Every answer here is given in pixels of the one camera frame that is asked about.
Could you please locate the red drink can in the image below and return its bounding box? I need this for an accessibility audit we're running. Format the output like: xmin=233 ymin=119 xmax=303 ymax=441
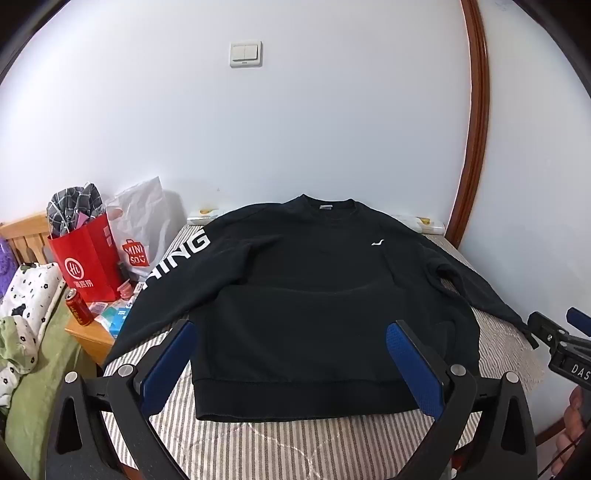
xmin=65 ymin=289 xmax=94 ymax=326

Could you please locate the black sweatshirt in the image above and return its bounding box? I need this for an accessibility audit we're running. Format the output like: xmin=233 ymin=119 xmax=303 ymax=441
xmin=102 ymin=194 xmax=539 ymax=422

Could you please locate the white light switch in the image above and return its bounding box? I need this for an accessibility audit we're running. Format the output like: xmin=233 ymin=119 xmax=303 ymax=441
xmin=229 ymin=41 xmax=264 ymax=69

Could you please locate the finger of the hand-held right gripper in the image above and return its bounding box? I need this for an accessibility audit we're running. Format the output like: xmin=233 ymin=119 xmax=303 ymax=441
xmin=566 ymin=307 xmax=591 ymax=337
xmin=527 ymin=311 xmax=573 ymax=360

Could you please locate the white floral blanket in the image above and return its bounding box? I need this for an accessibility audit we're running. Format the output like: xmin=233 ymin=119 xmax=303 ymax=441
xmin=0 ymin=263 xmax=68 ymax=409

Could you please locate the teal white small box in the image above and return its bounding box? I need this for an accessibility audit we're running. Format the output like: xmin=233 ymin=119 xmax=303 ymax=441
xmin=107 ymin=305 xmax=134 ymax=337

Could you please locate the purple fuzzy item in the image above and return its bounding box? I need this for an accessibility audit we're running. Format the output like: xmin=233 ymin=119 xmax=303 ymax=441
xmin=0 ymin=236 xmax=19 ymax=296

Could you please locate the striped quilted mattress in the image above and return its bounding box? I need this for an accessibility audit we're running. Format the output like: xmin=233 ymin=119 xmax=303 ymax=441
xmin=99 ymin=222 xmax=550 ymax=480

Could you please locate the person's right hand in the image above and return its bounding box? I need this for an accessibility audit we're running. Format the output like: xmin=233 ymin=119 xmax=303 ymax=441
xmin=556 ymin=387 xmax=591 ymax=468

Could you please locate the red paper bag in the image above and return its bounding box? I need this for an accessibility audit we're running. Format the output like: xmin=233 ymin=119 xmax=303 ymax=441
xmin=47 ymin=213 xmax=124 ymax=303

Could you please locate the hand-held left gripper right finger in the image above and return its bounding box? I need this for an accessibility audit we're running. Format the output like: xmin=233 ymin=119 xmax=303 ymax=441
xmin=386 ymin=318 xmax=539 ymax=480

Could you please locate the white plastic shopping bag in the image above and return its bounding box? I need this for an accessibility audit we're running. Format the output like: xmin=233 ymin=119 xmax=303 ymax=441
xmin=105 ymin=176 xmax=178 ymax=283

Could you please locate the brown wooden door frame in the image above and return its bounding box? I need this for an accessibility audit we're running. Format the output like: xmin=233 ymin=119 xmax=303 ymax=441
xmin=444 ymin=0 xmax=491 ymax=252

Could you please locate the white printed pillow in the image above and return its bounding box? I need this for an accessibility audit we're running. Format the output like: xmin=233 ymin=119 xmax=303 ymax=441
xmin=186 ymin=209 xmax=446 ymax=235

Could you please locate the wooden nightstand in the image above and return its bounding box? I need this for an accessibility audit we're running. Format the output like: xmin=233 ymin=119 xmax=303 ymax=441
xmin=65 ymin=295 xmax=134 ymax=367

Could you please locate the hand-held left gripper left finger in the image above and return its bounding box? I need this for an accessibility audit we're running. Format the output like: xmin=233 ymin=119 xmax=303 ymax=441
xmin=46 ymin=318 xmax=197 ymax=480

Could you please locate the wooden headboard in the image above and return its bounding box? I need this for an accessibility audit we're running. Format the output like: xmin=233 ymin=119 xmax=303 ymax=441
xmin=0 ymin=212 xmax=58 ymax=268

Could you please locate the grey checked cloth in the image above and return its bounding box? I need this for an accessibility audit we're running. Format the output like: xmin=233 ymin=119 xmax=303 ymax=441
xmin=46 ymin=183 xmax=108 ymax=240

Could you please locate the green bed sheet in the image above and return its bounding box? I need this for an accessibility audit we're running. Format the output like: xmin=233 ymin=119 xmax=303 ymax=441
xmin=4 ymin=300 xmax=100 ymax=467

